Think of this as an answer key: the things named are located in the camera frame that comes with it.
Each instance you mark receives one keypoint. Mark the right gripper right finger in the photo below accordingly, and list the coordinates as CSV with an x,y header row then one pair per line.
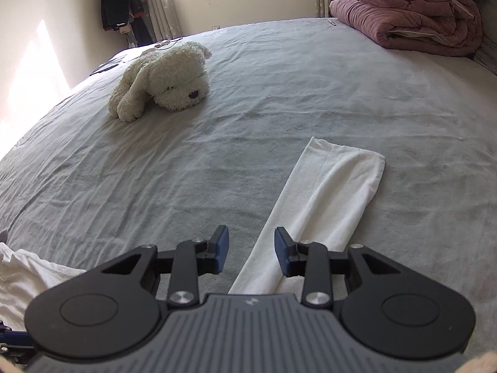
x,y
307,260

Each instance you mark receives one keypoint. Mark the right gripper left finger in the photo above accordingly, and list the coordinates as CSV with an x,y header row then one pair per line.
x,y
192,259

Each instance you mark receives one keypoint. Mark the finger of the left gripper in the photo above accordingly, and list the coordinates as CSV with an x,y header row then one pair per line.
x,y
14,341

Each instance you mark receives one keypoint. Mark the white cotton pants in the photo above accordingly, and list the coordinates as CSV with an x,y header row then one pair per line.
x,y
323,200

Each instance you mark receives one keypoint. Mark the dark clothes hanging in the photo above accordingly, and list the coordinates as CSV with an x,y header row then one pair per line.
x,y
126,18

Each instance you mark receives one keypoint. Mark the grey bed sheet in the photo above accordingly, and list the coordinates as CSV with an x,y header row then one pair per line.
x,y
81,187

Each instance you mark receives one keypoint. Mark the white plush dog toy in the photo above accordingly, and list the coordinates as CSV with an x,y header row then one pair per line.
x,y
175,79

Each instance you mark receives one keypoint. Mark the dark flat item on bed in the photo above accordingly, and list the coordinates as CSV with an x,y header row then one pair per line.
x,y
104,67

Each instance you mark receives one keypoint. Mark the grey patterned curtain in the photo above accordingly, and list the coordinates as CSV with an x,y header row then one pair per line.
x,y
165,22

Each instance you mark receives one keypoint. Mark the maroon folded quilt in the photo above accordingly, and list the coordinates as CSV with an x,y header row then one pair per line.
x,y
450,28

